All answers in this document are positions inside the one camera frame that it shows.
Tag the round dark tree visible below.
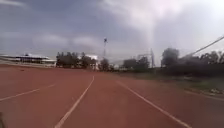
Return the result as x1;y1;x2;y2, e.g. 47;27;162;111
161;47;180;68

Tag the clump of dark trees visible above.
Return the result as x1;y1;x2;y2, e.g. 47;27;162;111
122;55;150;72

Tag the pole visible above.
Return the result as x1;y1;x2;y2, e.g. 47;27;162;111
149;48;155;70

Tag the row of dark trees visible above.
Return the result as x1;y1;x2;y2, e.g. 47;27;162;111
55;51;98;70

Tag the tall floodlight mast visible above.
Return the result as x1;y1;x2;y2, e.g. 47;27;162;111
103;37;109;61

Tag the white building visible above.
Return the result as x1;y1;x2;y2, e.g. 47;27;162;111
84;54;100;70

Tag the small dark tree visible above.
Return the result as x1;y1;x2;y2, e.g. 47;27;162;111
98;58;111;72

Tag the low flat-roofed building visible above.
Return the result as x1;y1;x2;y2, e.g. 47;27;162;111
0;52;58;67

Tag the tall net fence with poles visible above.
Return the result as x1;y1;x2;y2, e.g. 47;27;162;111
181;34;224;60

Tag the dark hedge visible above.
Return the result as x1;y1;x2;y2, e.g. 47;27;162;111
146;63;224;77

